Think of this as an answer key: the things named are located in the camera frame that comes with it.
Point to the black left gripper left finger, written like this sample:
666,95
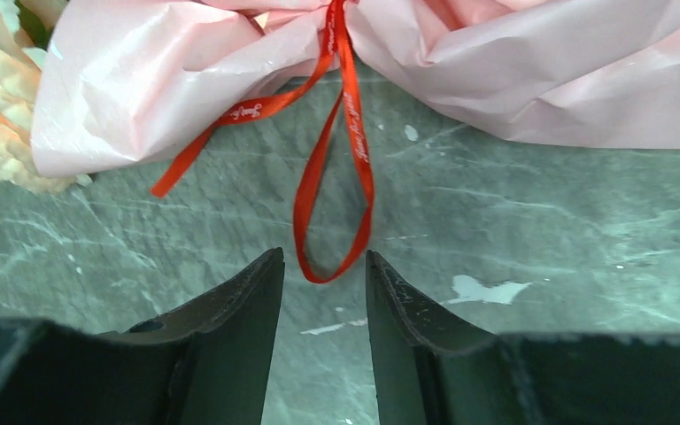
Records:
204,362

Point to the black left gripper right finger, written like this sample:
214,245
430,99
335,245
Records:
432,367

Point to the pink flower bouquet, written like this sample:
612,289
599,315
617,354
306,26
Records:
127,82

